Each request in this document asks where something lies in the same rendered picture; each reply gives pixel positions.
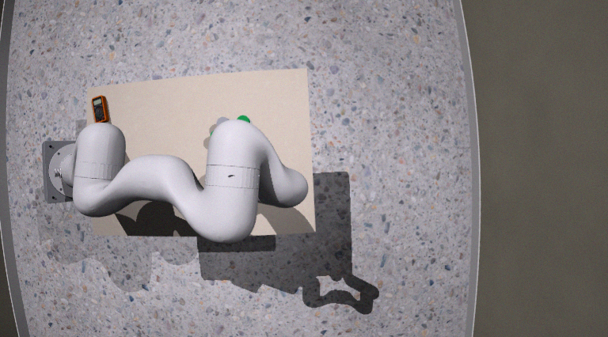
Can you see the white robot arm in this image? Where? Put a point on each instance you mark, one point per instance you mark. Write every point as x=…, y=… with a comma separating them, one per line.
x=239, y=156

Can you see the orange digital multimeter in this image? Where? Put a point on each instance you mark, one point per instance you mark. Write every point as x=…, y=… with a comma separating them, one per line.
x=100, y=109

